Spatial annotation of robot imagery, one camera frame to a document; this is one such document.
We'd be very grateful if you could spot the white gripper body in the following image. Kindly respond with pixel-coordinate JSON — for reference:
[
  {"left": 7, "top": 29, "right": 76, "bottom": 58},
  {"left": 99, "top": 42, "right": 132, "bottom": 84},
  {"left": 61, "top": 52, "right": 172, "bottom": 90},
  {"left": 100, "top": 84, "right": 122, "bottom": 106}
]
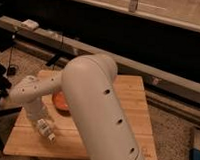
[{"left": 23, "top": 98, "right": 48, "bottom": 125}]

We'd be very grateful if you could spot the white plastic bottle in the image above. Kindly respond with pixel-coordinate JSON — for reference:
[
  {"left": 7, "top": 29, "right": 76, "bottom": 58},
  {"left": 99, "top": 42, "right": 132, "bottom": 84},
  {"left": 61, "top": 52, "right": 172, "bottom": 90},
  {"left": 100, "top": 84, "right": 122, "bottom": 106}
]
[{"left": 36, "top": 119, "right": 55, "bottom": 141}]

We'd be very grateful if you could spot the wooden table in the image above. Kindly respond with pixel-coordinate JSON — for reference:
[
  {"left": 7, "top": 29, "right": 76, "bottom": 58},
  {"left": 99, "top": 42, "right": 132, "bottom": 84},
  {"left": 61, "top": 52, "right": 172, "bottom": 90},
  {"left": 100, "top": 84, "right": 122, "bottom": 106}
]
[{"left": 3, "top": 75, "right": 158, "bottom": 160}]

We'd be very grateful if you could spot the white small box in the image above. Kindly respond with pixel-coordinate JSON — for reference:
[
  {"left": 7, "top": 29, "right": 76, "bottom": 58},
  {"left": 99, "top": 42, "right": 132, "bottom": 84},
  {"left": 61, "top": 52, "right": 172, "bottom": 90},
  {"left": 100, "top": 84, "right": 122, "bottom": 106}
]
[{"left": 21, "top": 19, "right": 39, "bottom": 30}]

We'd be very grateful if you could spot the orange ceramic bowl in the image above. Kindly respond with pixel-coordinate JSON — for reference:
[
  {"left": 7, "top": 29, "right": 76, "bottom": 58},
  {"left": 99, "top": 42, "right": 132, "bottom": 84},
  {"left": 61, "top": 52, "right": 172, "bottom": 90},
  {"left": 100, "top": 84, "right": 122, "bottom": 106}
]
[{"left": 52, "top": 92, "right": 68, "bottom": 111}]

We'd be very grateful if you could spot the black cable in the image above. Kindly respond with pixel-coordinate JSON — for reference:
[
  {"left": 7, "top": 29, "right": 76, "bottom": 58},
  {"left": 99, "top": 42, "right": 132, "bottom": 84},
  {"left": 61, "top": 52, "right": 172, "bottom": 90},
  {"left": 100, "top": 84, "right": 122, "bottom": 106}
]
[{"left": 6, "top": 25, "right": 22, "bottom": 77}]

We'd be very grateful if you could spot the long wooden beam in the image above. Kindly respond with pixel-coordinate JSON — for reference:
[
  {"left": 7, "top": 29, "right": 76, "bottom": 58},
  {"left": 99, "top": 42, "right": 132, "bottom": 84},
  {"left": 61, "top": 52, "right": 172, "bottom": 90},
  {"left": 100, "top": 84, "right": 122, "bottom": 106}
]
[{"left": 0, "top": 16, "right": 200, "bottom": 104}]

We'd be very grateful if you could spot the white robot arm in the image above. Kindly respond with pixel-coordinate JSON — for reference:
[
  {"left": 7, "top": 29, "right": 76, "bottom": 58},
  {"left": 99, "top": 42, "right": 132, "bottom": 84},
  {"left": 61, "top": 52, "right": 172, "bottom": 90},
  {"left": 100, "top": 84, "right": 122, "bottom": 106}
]
[{"left": 10, "top": 53, "right": 145, "bottom": 160}]

